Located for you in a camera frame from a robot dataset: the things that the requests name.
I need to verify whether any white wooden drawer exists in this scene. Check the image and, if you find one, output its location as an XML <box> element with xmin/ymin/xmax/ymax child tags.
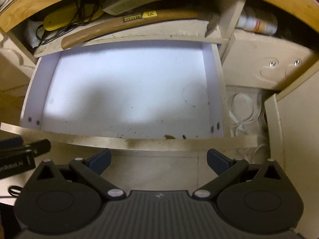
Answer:
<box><xmin>1</xmin><ymin>40</ymin><xmax>257</xmax><ymax>152</ymax></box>

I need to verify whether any cream drawer front with knobs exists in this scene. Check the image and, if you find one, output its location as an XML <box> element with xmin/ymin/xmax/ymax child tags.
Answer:
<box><xmin>221</xmin><ymin>30</ymin><xmax>318</xmax><ymax>91</ymax></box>

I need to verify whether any cream cabinet side panel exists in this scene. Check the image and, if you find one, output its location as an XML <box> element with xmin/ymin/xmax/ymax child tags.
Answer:
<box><xmin>264</xmin><ymin>63</ymin><xmax>319</xmax><ymax>238</ymax></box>

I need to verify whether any yellow plastic tool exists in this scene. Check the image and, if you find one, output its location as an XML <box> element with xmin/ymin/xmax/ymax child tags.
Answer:
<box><xmin>43</xmin><ymin>3</ymin><xmax>104</xmax><ymax>31</ymax></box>

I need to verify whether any white labelled bottle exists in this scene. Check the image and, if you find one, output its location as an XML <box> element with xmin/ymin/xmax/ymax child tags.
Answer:
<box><xmin>236</xmin><ymin>7</ymin><xmax>278</xmax><ymax>36</ymax></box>

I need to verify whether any white coiled cable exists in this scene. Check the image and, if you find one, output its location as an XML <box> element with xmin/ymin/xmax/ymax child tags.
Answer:
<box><xmin>229</xmin><ymin>93</ymin><xmax>265</xmax><ymax>135</ymax></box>

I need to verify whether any black tangled cable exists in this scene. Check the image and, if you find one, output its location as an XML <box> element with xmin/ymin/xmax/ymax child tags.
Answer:
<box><xmin>35</xmin><ymin>0</ymin><xmax>105</xmax><ymax>48</ymax></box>

